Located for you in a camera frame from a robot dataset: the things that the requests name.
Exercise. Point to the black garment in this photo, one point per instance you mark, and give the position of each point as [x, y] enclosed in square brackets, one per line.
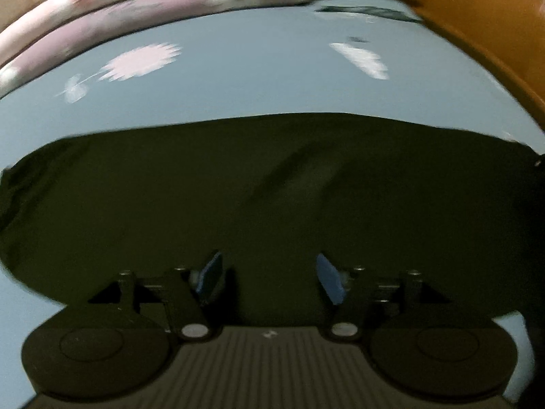
[271, 193]

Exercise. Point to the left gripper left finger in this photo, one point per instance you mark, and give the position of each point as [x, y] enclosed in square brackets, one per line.
[185, 299]

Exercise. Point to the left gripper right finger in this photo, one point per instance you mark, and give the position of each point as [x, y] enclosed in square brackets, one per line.
[357, 300]

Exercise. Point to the blue patterned bed sheet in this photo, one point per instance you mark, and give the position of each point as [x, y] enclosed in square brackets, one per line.
[358, 57]

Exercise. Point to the wooden headboard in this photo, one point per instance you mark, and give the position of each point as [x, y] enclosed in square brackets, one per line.
[507, 36]

